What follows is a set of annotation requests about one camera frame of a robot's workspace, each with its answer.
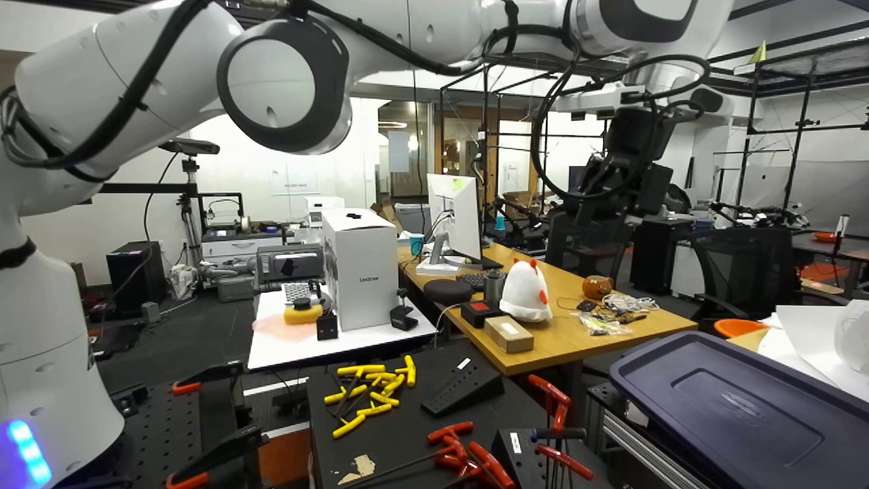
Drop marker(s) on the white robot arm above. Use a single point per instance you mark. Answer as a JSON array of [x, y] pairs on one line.
[[55, 362]]

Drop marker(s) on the black hex key stand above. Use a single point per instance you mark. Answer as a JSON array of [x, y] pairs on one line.
[[506, 464], [458, 384]]

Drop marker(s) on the tan tape scrap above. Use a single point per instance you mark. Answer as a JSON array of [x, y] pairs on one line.
[[360, 468]]

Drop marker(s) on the grey metal frame cart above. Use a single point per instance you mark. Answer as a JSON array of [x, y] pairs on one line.
[[626, 443]]

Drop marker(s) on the black and red bar clamp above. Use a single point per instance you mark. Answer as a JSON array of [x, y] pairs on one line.
[[218, 452]]

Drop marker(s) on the small black box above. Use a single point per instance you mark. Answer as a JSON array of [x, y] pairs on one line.
[[328, 325]]

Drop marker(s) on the orange plate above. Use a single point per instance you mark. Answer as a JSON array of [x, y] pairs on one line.
[[738, 327]]

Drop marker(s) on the black box with red label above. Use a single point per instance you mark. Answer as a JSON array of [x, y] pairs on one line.
[[478, 313]]

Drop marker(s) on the small black monitor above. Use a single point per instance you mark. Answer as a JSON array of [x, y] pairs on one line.
[[221, 217]]

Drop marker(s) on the black camera on tripod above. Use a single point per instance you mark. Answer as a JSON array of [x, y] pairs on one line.
[[188, 146]]

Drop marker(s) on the white computer case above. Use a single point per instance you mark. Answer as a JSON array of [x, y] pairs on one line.
[[362, 268]]

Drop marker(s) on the black speaker box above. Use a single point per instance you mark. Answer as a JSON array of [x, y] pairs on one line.
[[138, 275]]

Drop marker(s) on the orange round object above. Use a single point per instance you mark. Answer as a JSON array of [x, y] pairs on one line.
[[598, 287]]

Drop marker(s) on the green sticky note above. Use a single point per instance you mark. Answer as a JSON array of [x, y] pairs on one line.
[[461, 187]]

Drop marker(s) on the wooden desk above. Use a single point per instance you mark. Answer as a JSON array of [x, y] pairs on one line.
[[561, 335]]

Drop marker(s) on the white computer monitor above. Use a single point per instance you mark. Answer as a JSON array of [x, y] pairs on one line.
[[458, 221]]

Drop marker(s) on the yellow sponge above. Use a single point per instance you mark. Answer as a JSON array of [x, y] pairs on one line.
[[302, 313]]

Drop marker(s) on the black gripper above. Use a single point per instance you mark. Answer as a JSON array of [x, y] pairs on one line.
[[641, 136]]

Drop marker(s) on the black mesh office chair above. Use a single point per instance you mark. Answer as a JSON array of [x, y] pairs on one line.
[[742, 268]]

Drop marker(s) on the small cardboard box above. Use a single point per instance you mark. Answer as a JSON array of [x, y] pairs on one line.
[[508, 333]]

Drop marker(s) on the pile of plastic packets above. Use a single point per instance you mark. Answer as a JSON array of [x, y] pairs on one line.
[[613, 313]]

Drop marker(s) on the white base board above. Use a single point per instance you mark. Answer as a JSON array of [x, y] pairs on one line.
[[299, 350]]

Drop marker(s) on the white dome-shaped object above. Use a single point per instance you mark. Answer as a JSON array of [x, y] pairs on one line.
[[526, 295]]

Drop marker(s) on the black cylinder speaker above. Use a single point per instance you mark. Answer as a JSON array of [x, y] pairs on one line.
[[496, 289]]

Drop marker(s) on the black round cushion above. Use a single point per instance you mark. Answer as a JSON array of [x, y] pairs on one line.
[[449, 293]]

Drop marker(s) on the small grey box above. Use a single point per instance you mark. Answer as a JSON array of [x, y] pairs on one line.
[[234, 289]]

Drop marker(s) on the grey electronics box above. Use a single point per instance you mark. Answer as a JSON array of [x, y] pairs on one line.
[[290, 265]]

